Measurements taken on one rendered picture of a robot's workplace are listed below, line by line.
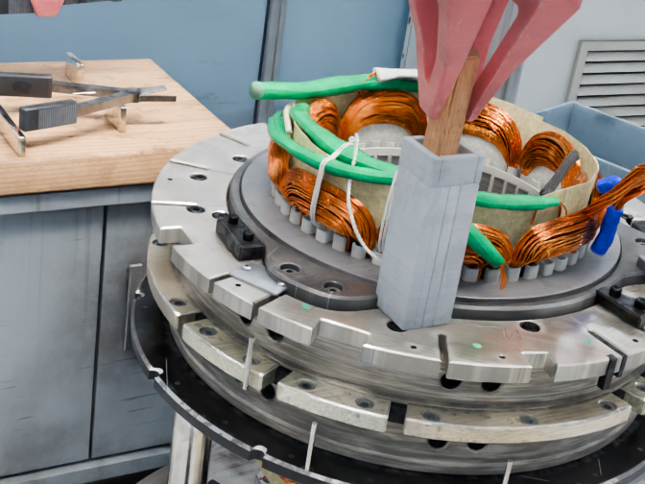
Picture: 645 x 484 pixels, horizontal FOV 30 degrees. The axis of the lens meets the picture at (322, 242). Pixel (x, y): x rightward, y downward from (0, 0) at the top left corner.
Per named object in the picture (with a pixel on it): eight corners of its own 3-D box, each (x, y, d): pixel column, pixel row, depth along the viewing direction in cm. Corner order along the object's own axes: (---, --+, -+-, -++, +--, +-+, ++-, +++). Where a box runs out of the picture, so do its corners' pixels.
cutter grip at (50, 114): (24, 133, 76) (24, 109, 76) (17, 129, 77) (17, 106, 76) (77, 124, 79) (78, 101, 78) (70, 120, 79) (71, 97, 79)
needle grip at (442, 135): (439, 182, 54) (467, 60, 51) (410, 168, 55) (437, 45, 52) (459, 175, 55) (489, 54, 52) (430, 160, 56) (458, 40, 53)
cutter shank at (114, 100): (77, 116, 79) (78, 108, 78) (69, 113, 79) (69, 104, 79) (140, 100, 84) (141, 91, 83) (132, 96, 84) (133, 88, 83)
